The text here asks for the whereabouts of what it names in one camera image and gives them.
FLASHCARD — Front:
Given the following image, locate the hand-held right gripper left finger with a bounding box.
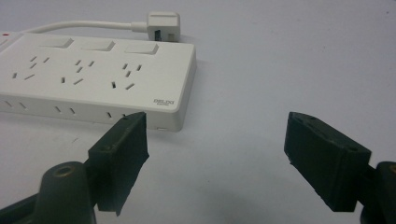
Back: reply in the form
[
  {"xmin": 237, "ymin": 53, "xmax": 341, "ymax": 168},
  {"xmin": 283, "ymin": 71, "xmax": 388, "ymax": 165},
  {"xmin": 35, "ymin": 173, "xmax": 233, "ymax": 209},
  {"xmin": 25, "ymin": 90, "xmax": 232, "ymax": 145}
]
[{"xmin": 87, "ymin": 111, "xmax": 150, "ymax": 217}]

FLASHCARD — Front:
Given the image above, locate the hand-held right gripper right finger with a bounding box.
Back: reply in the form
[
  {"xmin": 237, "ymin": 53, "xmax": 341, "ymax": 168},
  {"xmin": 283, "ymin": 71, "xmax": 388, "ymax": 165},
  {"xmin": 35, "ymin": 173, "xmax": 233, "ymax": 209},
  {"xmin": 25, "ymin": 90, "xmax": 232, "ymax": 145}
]
[{"xmin": 283, "ymin": 111, "xmax": 373, "ymax": 213}]

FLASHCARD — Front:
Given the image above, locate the white power strip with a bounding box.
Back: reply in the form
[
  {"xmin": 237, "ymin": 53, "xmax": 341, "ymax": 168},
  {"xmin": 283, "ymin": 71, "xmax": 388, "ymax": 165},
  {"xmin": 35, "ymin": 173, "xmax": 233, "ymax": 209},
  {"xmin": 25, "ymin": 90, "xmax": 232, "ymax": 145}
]
[{"xmin": 0, "ymin": 31, "xmax": 198, "ymax": 133}]

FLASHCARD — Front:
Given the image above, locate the white power plug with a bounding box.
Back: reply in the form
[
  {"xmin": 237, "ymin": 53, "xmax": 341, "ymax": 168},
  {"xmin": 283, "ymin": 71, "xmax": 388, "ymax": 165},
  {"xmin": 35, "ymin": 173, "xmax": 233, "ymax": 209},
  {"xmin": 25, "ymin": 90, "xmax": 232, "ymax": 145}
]
[{"xmin": 146, "ymin": 11, "xmax": 181, "ymax": 43}]

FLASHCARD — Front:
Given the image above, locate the white power cable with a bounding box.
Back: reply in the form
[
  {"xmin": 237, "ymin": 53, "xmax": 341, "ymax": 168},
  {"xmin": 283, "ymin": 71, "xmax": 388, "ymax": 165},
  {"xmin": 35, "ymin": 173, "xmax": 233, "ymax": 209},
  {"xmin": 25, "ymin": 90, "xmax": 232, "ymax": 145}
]
[{"xmin": 18, "ymin": 20, "xmax": 149, "ymax": 35}]

